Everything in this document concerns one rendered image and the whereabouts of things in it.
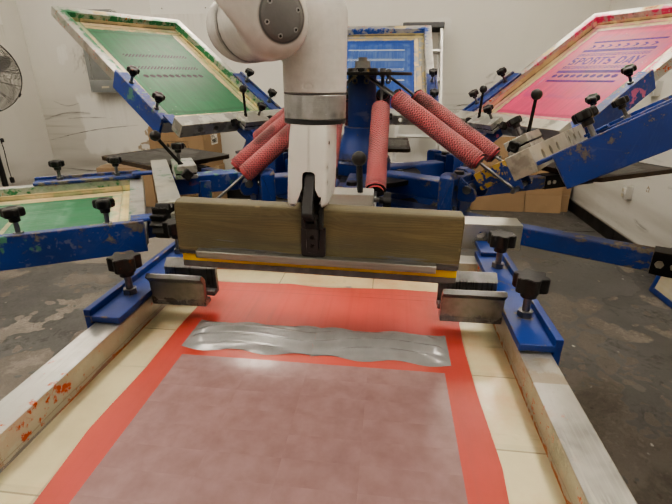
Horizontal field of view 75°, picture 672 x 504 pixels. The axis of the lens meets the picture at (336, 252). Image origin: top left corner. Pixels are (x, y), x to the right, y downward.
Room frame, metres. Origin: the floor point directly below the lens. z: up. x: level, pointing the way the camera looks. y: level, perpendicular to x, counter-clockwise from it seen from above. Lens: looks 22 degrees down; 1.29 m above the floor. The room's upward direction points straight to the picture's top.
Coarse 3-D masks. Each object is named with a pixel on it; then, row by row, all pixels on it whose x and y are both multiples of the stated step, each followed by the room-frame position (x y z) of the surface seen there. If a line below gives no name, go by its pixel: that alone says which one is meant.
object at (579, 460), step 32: (128, 320) 0.52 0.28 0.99; (64, 352) 0.44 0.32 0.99; (96, 352) 0.45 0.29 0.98; (512, 352) 0.46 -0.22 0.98; (544, 352) 0.44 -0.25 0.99; (32, 384) 0.38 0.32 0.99; (64, 384) 0.39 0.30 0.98; (544, 384) 0.38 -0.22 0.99; (0, 416) 0.33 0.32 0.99; (32, 416) 0.34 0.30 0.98; (544, 416) 0.34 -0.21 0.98; (576, 416) 0.33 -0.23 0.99; (0, 448) 0.30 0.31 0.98; (544, 448) 0.32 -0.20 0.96; (576, 448) 0.29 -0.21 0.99; (576, 480) 0.26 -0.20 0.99; (608, 480) 0.26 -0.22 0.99
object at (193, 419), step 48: (240, 288) 0.67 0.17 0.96; (288, 288) 0.67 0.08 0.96; (144, 384) 0.42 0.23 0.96; (192, 384) 0.42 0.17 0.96; (240, 384) 0.42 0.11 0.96; (288, 384) 0.42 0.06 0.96; (96, 432) 0.35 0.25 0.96; (144, 432) 0.35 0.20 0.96; (192, 432) 0.35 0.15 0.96; (240, 432) 0.35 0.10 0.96; (288, 432) 0.35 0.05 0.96; (96, 480) 0.29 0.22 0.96; (144, 480) 0.29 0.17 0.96; (192, 480) 0.29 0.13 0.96; (240, 480) 0.29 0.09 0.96
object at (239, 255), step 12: (204, 252) 0.54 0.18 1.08; (216, 252) 0.54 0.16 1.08; (228, 252) 0.54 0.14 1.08; (240, 252) 0.54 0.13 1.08; (252, 252) 0.54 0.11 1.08; (264, 252) 0.54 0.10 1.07; (300, 264) 0.53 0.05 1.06; (312, 264) 0.53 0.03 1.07; (324, 264) 0.52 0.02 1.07; (336, 264) 0.52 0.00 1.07; (348, 264) 0.52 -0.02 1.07; (360, 264) 0.52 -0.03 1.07; (372, 264) 0.52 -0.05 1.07; (384, 264) 0.51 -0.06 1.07; (396, 264) 0.51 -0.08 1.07; (408, 264) 0.51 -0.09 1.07; (420, 264) 0.51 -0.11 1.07; (432, 264) 0.51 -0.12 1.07
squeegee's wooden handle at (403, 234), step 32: (192, 224) 0.56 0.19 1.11; (224, 224) 0.55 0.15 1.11; (256, 224) 0.55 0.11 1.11; (288, 224) 0.54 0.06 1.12; (352, 224) 0.53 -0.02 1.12; (384, 224) 0.53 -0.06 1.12; (416, 224) 0.52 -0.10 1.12; (448, 224) 0.52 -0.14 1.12; (352, 256) 0.53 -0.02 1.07; (384, 256) 0.53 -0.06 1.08; (416, 256) 0.52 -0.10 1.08; (448, 256) 0.52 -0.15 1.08
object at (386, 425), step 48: (336, 288) 0.67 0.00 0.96; (336, 384) 0.42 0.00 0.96; (384, 384) 0.42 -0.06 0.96; (432, 384) 0.42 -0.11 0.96; (336, 432) 0.35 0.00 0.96; (384, 432) 0.35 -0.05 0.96; (432, 432) 0.35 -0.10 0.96; (480, 432) 0.35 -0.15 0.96; (288, 480) 0.29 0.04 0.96; (336, 480) 0.29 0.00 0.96; (384, 480) 0.29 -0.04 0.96; (432, 480) 0.29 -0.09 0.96; (480, 480) 0.29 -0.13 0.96
